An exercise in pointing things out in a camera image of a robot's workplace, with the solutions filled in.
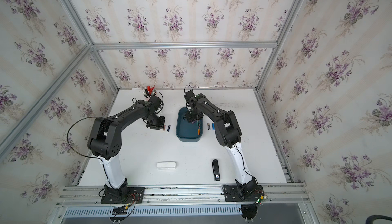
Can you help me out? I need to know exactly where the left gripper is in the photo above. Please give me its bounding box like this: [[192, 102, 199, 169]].
[[145, 113, 166, 130]]

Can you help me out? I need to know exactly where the teal plastic storage box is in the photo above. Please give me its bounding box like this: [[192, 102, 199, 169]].
[[176, 107, 203, 142]]

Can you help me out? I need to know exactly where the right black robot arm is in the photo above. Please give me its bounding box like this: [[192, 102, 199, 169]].
[[184, 91, 258, 186]]

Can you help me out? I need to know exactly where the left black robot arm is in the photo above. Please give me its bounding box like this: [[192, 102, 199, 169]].
[[87, 96, 165, 190]]

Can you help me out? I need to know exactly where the white eraser box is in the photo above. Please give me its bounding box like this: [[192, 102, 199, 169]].
[[156, 161, 177, 170]]

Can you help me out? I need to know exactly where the black stapler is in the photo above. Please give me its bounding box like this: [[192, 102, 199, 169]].
[[212, 159, 221, 181]]

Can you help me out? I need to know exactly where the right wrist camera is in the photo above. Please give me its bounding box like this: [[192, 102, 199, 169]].
[[184, 90, 196, 103]]

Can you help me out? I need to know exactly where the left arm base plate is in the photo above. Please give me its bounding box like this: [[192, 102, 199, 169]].
[[101, 185, 146, 204]]

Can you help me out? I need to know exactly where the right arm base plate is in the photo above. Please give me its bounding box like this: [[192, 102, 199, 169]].
[[222, 185, 266, 203]]

